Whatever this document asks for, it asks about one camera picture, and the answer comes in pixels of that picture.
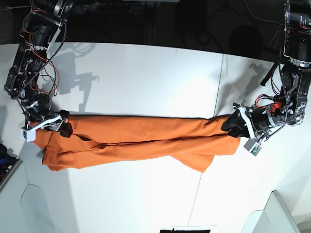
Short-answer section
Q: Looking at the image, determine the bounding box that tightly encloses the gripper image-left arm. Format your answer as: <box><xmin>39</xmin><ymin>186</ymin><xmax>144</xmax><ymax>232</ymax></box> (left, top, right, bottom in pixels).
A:
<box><xmin>21</xmin><ymin>96</ymin><xmax>73</xmax><ymax>137</ymax></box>

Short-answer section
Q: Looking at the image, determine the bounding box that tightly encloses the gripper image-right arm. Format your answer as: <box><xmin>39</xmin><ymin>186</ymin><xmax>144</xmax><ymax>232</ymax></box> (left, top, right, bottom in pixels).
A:
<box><xmin>221</xmin><ymin>102</ymin><xmax>288</xmax><ymax>144</ymax></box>

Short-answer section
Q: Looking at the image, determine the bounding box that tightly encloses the orange t-shirt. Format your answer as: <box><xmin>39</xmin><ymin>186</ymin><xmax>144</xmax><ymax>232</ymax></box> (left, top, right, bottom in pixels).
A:
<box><xmin>35</xmin><ymin>115</ymin><xmax>240</xmax><ymax>172</ymax></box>

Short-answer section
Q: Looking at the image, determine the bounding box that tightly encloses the clear panel bottom left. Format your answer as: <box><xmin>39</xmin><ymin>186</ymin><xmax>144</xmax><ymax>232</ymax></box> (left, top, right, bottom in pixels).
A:
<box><xmin>20</xmin><ymin>184</ymin><xmax>55</xmax><ymax>233</ymax></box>

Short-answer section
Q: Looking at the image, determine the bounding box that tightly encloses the clear panel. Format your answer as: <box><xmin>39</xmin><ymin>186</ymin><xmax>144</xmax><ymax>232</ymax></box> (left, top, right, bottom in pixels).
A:
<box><xmin>241</xmin><ymin>190</ymin><xmax>300</xmax><ymax>233</ymax></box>
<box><xmin>20</xmin><ymin>184</ymin><xmax>55</xmax><ymax>233</ymax></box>

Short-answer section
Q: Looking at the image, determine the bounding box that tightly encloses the clear panel bottom right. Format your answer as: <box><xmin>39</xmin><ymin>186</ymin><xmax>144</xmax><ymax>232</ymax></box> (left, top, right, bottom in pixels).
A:
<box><xmin>241</xmin><ymin>190</ymin><xmax>300</xmax><ymax>233</ymax></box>

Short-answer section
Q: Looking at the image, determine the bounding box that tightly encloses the white tray bottom centre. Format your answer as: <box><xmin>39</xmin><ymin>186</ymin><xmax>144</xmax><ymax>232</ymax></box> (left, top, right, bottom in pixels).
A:
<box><xmin>156</xmin><ymin>226</ymin><xmax>218</xmax><ymax>233</ymax></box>

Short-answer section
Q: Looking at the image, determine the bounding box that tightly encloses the wrist camera image-right arm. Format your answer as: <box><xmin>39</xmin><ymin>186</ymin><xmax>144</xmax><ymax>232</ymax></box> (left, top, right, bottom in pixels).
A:
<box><xmin>243</xmin><ymin>138</ymin><xmax>262</xmax><ymax>156</ymax></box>

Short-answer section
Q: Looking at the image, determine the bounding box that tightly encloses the wrist camera image-left arm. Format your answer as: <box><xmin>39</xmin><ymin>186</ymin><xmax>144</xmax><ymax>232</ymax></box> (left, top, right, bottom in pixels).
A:
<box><xmin>20</xmin><ymin>129</ymin><xmax>36</xmax><ymax>142</ymax></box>

